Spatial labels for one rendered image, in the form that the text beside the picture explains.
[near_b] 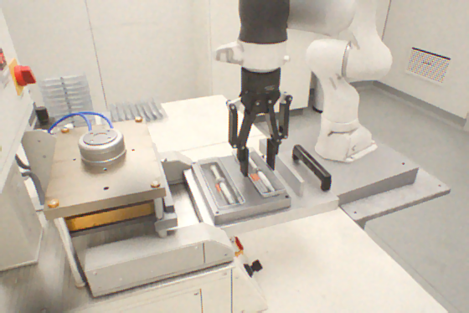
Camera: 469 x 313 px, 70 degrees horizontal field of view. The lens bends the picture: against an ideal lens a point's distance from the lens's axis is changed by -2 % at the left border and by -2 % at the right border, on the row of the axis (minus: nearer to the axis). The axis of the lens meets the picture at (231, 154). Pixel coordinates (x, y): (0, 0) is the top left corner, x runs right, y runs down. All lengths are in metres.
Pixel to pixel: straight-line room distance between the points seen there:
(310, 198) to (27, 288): 0.56
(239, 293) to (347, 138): 0.66
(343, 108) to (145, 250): 0.78
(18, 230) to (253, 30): 0.53
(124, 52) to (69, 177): 2.52
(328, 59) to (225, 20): 1.78
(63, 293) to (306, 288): 0.52
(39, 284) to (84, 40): 2.51
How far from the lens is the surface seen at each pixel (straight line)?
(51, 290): 0.70
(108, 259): 0.61
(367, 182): 1.15
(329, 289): 0.89
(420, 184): 1.32
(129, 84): 3.17
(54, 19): 3.03
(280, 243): 0.96
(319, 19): 0.64
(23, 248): 0.74
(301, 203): 0.74
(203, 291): 0.70
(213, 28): 2.78
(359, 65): 1.08
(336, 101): 1.14
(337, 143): 1.20
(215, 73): 2.87
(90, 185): 0.59
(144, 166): 0.61
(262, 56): 0.61
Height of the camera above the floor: 1.43
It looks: 31 degrees down
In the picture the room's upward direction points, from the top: straight up
